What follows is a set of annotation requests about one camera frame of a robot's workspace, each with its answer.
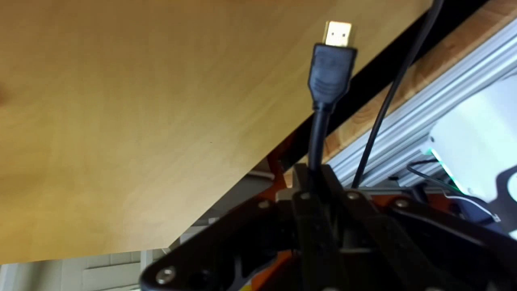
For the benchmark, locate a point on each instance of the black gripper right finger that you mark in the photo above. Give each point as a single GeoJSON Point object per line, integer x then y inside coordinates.
{"type": "Point", "coordinates": [409, 248]}

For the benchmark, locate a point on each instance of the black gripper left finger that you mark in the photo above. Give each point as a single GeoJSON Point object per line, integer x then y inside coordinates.
{"type": "Point", "coordinates": [258, 243]}

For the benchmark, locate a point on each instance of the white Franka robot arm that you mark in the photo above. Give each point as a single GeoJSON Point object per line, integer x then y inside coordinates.
{"type": "Point", "coordinates": [478, 135]}

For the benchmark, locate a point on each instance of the wooden table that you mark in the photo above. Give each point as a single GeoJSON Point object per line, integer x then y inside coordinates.
{"type": "Point", "coordinates": [134, 107]}

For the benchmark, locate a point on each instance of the aluminium rail frame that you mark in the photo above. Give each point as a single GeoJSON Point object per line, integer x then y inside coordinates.
{"type": "Point", "coordinates": [430, 103]}

